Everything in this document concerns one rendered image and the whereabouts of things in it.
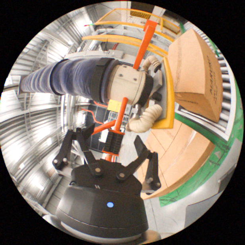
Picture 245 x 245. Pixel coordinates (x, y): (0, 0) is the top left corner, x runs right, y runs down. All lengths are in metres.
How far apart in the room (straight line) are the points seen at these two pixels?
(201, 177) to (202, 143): 0.68
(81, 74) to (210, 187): 1.53
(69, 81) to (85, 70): 0.10
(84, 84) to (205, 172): 1.43
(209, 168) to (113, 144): 1.22
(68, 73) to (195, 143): 0.94
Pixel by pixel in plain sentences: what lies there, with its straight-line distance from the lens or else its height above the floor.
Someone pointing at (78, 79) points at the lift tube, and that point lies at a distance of 0.30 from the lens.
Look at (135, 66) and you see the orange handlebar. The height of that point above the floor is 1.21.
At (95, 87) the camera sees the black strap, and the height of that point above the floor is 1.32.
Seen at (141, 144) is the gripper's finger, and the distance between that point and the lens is 0.17.
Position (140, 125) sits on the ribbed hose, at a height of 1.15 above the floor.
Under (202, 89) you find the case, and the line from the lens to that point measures 0.35.
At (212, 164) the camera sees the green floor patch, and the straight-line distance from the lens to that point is 1.23.
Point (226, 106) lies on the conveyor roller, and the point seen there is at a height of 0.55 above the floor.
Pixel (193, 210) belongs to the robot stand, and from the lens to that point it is 0.57.
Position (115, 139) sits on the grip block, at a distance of 0.24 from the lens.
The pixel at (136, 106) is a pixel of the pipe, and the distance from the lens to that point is 0.29.
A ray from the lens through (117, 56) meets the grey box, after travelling 1.50.
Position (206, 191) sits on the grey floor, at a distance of 1.32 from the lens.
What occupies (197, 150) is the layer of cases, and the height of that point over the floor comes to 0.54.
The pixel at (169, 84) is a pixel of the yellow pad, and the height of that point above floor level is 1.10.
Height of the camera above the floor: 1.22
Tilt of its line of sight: 5 degrees down
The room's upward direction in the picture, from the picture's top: 74 degrees counter-clockwise
